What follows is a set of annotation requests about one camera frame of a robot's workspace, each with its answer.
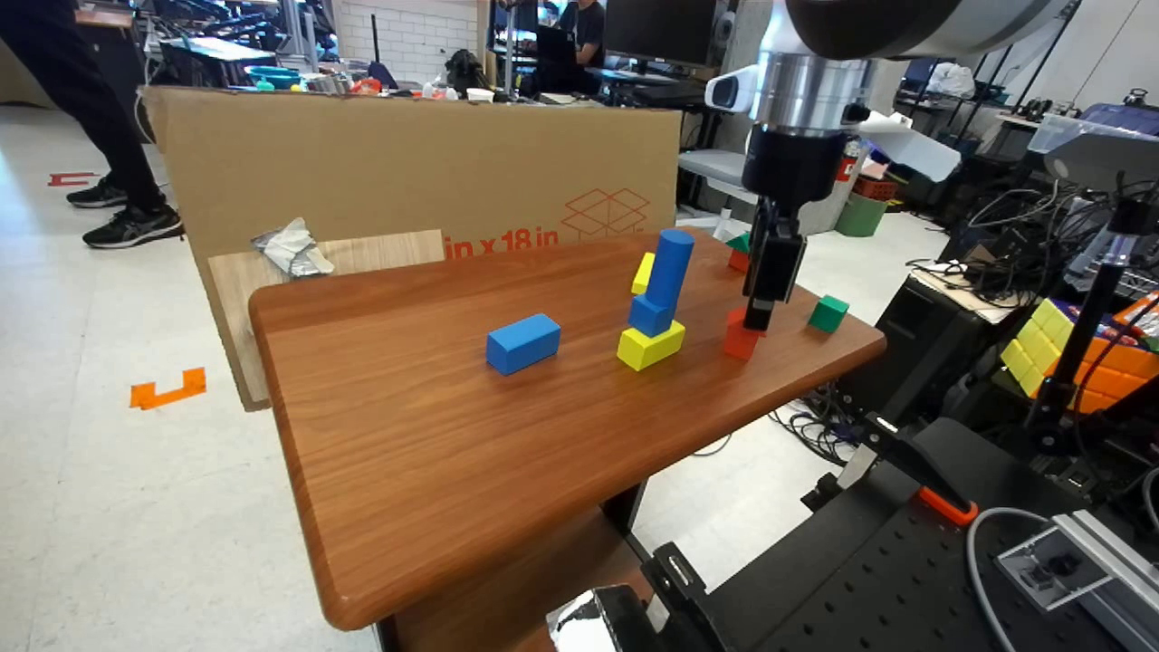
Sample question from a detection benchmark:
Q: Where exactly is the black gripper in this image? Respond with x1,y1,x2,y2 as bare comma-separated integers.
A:
739,126,852,333

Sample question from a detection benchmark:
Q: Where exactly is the orange cube block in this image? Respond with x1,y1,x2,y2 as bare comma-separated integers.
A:
722,303,767,365

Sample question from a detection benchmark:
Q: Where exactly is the green cube block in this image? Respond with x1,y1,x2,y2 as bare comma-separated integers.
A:
806,293,852,336

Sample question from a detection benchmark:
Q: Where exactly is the tall blue block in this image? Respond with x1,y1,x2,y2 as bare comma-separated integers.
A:
644,229,700,316

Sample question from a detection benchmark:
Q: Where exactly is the small blue cube block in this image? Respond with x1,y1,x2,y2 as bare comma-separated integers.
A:
628,293,674,339

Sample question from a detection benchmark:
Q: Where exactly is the tall yellow block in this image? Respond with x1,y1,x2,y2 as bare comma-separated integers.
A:
628,249,661,299

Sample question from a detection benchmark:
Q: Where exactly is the yellow L-shaped block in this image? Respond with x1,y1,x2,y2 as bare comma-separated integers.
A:
614,319,687,375

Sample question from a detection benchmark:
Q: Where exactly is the blue rectangular block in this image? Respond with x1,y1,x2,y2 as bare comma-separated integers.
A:
487,311,566,379

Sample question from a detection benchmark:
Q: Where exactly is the green bin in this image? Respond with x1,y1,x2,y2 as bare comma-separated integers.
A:
832,190,893,244

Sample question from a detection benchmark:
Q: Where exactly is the white office chair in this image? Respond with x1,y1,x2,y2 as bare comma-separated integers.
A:
674,117,767,239

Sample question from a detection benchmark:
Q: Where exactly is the red box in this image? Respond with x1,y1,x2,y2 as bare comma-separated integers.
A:
852,155,911,204

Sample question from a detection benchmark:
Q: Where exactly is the small wooden side table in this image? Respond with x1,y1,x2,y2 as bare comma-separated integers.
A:
872,252,1032,414

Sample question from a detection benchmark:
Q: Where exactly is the yellow foam pad stack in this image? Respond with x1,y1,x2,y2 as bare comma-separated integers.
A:
995,296,1081,402

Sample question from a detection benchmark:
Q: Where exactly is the seated person in dark shirt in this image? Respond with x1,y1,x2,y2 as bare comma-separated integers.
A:
558,0,608,72

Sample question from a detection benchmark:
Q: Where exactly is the grey covered machine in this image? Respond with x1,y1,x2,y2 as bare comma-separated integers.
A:
1022,98,1159,199

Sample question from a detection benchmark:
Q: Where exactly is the orange crate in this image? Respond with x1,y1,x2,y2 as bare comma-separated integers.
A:
1064,293,1159,419

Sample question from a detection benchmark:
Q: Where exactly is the shiny metal table foot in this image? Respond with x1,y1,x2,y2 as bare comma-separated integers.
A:
544,582,668,652

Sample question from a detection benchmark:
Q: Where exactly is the large cardboard box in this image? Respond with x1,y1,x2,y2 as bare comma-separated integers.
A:
143,82,687,414

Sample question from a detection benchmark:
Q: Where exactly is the crumpled grey cloth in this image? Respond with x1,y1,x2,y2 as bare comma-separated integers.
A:
250,212,337,284

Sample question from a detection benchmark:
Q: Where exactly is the cluttered background desk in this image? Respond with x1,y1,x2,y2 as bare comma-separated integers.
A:
153,30,282,91

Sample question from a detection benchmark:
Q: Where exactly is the black sneaker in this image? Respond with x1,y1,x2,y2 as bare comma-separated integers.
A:
81,204,190,252
66,175,133,212

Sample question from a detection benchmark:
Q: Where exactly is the person in black trousers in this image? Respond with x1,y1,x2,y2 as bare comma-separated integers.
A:
0,0,190,252

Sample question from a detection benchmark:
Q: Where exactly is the floor power strip with cables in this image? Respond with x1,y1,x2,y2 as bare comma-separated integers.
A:
777,389,879,471

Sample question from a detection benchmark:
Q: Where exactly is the black cable bundle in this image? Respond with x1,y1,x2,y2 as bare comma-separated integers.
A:
956,177,1109,309

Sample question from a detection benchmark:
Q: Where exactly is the orange handled clamp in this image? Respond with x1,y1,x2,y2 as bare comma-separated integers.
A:
911,481,984,532

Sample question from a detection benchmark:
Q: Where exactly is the black camera stand pole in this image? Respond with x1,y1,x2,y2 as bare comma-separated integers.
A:
1022,177,1150,455

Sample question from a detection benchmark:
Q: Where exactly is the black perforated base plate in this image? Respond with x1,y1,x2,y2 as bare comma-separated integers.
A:
674,414,1159,652

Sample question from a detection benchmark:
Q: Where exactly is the white cable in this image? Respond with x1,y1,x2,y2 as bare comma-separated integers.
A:
962,505,1058,652

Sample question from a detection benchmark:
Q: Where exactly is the wooden table pedestal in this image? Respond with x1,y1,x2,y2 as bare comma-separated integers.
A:
378,505,661,652

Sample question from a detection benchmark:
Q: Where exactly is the silver rail with clear box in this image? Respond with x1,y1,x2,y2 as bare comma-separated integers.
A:
993,505,1159,652

